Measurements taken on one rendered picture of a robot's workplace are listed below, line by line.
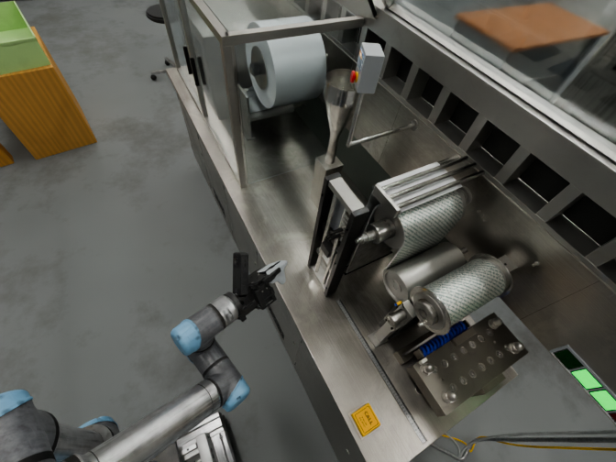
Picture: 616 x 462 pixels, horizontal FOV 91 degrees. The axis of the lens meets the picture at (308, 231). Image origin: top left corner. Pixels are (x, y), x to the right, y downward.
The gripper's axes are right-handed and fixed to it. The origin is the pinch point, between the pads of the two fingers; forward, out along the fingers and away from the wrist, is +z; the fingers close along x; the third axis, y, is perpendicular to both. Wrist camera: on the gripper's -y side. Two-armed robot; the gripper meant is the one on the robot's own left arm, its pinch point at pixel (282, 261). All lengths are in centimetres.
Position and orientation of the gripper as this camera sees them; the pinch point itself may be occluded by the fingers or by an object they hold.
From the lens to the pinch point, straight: 92.1
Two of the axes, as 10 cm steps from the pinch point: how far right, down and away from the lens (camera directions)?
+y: 3.1, 9.0, 3.1
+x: 6.8, 0.2, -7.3
